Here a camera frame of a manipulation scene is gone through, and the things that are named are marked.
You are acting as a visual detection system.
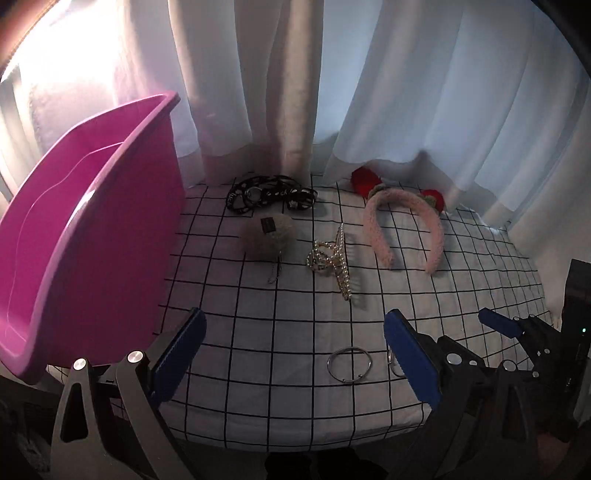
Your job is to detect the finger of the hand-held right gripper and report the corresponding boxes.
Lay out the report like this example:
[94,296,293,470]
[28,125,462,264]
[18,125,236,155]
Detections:
[478,307,563,383]

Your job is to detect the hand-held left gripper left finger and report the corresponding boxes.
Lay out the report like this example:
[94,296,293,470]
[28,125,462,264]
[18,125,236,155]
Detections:
[48,307,208,480]

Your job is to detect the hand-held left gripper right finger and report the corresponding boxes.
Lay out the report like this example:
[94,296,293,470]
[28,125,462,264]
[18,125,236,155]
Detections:
[383,308,546,480]

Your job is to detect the pink fluffy headband red pompoms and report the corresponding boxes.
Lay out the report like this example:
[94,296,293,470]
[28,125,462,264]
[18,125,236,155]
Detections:
[351,168,450,276]

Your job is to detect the pearl hair claw clip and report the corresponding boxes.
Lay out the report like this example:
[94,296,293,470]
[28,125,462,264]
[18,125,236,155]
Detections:
[305,223,365,302]

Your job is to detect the pink plastic basin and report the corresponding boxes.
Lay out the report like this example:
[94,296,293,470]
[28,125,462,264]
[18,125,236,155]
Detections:
[0,91,188,385]

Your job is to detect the small silver hoop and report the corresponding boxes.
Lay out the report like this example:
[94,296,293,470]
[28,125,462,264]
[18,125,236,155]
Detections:
[387,347,406,377]

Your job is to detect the silver bangle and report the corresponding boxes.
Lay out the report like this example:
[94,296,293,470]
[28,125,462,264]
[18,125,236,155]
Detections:
[327,347,374,384]

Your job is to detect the white curtain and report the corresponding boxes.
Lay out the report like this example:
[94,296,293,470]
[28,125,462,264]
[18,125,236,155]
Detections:
[0,0,206,197]
[312,0,591,259]

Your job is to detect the beige curtain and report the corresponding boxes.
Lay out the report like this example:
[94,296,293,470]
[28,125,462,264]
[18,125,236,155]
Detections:
[167,0,320,186]

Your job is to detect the beige pompom keychain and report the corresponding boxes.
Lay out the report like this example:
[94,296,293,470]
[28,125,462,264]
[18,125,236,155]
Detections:
[239,214,297,284]

